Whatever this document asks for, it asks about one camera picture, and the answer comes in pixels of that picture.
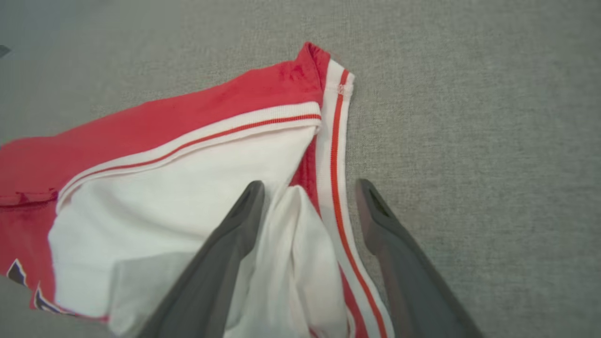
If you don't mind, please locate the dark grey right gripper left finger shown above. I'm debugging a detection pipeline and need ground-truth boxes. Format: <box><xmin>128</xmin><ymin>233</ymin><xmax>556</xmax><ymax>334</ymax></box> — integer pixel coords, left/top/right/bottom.
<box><xmin>136</xmin><ymin>180</ymin><xmax>266</xmax><ymax>338</ymax></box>

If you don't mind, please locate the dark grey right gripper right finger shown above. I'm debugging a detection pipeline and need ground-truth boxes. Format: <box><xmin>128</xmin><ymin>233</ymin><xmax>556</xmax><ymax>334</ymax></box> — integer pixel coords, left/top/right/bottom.
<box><xmin>355</xmin><ymin>178</ymin><xmax>485</xmax><ymax>338</ymax></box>

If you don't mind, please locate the red and white shirt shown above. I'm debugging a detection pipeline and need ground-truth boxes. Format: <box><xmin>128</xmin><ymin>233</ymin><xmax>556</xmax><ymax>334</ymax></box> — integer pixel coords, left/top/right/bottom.
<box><xmin>0</xmin><ymin>41</ymin><xmax>396</xmax><ymax>338</ymax></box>

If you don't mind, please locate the grey fabric sofa seat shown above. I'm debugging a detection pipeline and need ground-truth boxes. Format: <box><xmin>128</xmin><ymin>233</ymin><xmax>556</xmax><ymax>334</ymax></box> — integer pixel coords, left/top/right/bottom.
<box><xmin>0</xmin><ymin>0</ymin><xmax>601</xmax><ymax>338</ymax></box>

